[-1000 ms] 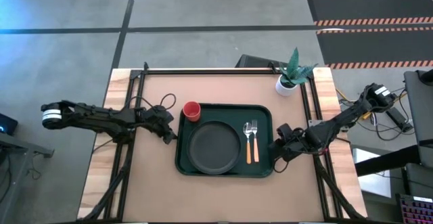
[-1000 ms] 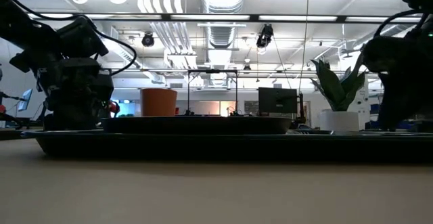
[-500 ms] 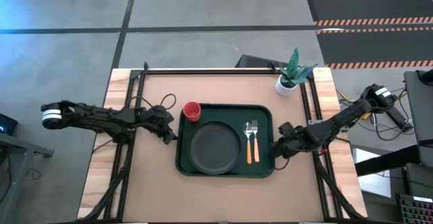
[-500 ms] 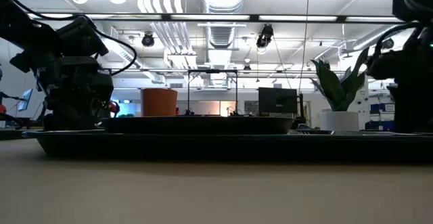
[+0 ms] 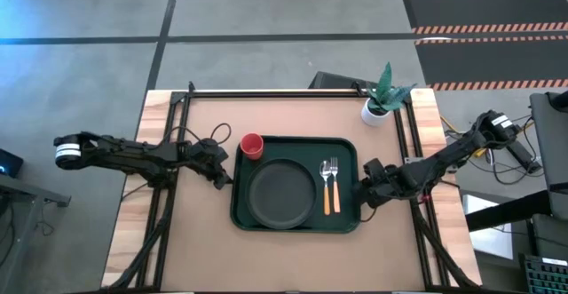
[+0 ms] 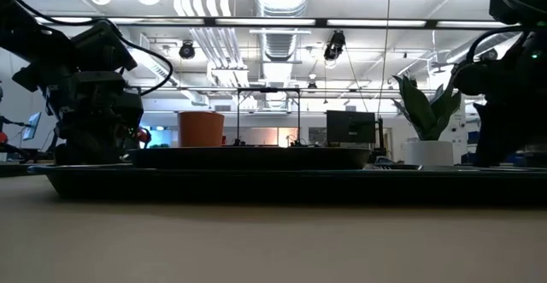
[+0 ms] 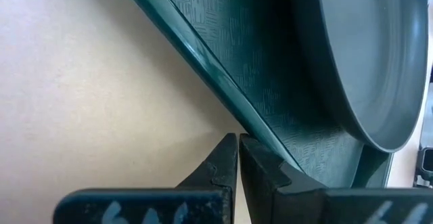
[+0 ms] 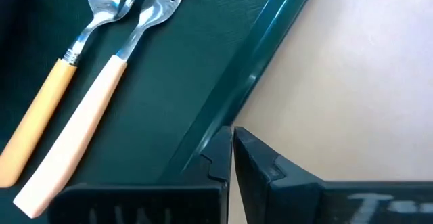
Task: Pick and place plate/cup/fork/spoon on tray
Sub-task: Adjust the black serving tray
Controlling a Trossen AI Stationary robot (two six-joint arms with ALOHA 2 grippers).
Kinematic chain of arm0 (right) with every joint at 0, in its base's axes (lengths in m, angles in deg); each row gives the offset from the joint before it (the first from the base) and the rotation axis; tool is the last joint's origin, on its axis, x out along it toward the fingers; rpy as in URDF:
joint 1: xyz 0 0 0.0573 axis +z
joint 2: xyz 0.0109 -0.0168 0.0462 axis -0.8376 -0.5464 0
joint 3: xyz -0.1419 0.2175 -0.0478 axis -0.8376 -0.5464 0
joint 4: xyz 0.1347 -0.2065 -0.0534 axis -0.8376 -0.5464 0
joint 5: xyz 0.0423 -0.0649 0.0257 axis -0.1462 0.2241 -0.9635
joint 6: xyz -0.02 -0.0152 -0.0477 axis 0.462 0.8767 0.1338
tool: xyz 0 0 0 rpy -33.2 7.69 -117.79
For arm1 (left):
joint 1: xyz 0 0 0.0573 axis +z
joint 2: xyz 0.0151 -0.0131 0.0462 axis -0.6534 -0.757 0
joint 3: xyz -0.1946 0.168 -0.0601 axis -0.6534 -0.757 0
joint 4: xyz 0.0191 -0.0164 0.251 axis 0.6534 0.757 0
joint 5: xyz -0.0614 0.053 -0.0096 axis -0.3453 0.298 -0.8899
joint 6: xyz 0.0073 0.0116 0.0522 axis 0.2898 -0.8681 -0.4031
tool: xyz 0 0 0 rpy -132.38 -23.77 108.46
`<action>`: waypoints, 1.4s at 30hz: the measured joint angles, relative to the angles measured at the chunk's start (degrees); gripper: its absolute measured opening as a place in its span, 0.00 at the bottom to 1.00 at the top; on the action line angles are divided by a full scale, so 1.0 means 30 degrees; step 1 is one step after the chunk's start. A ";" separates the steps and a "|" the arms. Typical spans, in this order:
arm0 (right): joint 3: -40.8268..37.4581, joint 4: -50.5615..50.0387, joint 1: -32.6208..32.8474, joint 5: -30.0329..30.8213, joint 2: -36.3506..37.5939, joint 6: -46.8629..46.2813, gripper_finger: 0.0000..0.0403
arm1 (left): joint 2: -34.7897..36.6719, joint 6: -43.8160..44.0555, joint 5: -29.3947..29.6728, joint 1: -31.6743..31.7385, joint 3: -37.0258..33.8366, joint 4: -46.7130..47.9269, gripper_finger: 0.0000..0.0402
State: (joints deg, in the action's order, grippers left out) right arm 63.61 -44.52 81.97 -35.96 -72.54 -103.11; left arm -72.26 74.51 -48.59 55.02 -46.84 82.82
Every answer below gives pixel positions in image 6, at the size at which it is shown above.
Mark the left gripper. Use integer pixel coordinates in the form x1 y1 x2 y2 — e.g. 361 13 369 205
11 62 145 166

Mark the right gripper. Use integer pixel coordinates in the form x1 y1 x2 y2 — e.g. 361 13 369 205
474 30 547 168

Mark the red plastic cup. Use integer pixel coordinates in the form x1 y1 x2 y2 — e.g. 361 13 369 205
177 111 226 149

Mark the dark grey round plate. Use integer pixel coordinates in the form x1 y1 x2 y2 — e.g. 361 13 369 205
126 146 373 171

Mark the dark green tray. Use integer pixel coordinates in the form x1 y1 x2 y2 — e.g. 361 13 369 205
27 163 547 203

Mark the tilted monitor on arm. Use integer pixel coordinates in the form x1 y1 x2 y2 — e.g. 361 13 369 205
21 111 43 142

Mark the person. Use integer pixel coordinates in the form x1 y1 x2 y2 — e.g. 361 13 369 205
0 81 9 147
135 126 152 148

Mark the green plant in white pot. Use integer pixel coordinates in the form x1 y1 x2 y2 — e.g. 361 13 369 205
391 74 463 168

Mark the black ceiling spotlight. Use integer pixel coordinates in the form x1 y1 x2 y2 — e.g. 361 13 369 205
479 47 499 64
323 29 347 62
178 40 197 61

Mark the black monitor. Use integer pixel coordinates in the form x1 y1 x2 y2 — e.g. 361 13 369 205
326 109 378 144

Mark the beige table mat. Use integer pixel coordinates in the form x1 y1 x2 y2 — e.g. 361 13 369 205
0 174 547 283

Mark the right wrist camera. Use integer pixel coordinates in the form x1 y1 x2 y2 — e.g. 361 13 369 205
451 60 486 97

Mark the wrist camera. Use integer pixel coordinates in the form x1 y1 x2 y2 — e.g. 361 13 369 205
451 60 486 97
70 20 138 73

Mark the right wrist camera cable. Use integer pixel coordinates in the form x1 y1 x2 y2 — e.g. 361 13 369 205
463 25 529 66

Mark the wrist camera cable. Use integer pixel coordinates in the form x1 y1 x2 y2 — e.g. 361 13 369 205
463 25 529 66
115 34 175 98

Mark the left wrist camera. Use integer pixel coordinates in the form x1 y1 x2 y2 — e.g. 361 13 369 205
70 20 138 73

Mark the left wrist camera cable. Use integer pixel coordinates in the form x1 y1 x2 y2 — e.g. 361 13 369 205
115 34 175 98

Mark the black background rig frame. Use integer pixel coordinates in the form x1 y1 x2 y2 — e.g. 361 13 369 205
236 86 302 148

